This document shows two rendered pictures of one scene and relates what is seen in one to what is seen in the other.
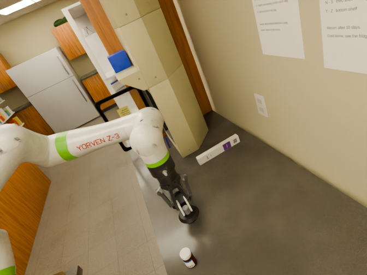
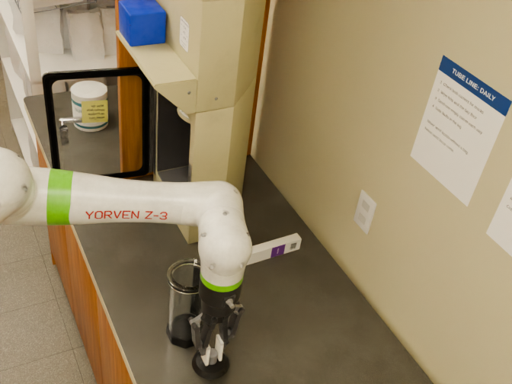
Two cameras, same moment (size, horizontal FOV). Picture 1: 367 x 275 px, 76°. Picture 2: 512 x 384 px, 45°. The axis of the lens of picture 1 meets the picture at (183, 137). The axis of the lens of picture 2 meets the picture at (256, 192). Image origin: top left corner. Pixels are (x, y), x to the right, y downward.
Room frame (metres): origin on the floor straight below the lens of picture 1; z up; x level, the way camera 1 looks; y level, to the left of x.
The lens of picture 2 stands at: (-0.16, 0.44, 2.25)
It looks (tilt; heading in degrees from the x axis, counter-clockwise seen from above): 38 degrees down; 336
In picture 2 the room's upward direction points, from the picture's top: 8 degrees clockwise
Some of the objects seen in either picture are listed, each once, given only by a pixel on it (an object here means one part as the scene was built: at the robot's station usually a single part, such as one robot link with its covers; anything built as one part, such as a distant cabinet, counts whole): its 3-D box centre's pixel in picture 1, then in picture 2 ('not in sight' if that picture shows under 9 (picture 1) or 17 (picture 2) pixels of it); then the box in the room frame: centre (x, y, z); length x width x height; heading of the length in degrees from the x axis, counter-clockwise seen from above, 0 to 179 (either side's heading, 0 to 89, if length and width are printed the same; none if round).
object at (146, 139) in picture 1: (148, 142); (224, 249); (0.70, 0.11, 1.37); 0.13 x 0.11 x 0.14; 170
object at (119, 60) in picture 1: (119, 61); (142, 21); (1.42, 0.15, 1.56); 0.10 x 0.10 x 0.09; 8
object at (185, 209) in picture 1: (188, 212); (211, 360); (0.70, 0.11, 1.00); 0.09 x 0.09 x 0.07
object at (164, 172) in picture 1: (161, 165); (221, 286); (0.69, 0.11, 1.27); 0.12 x 0.09 x 0.06; 8
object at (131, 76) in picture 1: (129, 79); (154, 70); (1.32, 0.13, 1.46); 0.32 x 0.12 x 0.10; 8
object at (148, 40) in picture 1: (168, 86); (212, 104); (1.34, -0.05, 1.33); 0.32 x 0.25 x 0.77; 8
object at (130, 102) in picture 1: (130, 119); (100, 128); (1.47, 0.27, 1.19); 0.30 x 0.01 x 0.40; 91
